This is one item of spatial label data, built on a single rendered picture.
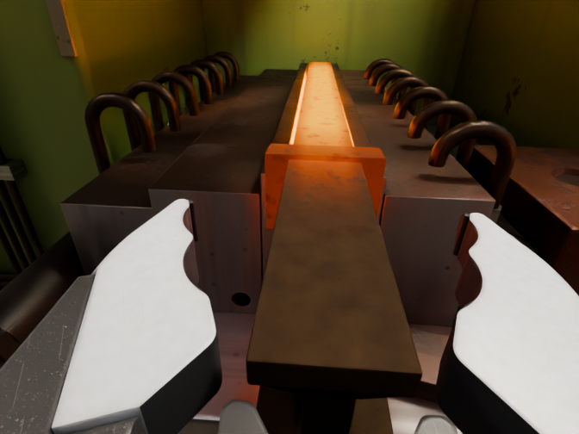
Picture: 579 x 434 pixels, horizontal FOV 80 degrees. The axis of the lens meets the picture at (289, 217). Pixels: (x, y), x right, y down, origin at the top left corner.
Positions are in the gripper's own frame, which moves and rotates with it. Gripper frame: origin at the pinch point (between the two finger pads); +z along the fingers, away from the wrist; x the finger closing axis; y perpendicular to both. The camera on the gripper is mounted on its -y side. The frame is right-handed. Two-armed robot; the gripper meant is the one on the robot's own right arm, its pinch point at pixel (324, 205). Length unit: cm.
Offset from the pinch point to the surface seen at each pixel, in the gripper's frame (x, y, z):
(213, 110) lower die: -10.1, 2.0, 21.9
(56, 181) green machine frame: -23.9, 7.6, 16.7
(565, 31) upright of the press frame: 22.5, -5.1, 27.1
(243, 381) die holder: -3.1, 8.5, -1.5
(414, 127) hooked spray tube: 5.4, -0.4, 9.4
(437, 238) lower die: 5.5, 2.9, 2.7
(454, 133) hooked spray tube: 5.9, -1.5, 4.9
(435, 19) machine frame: 17, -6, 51
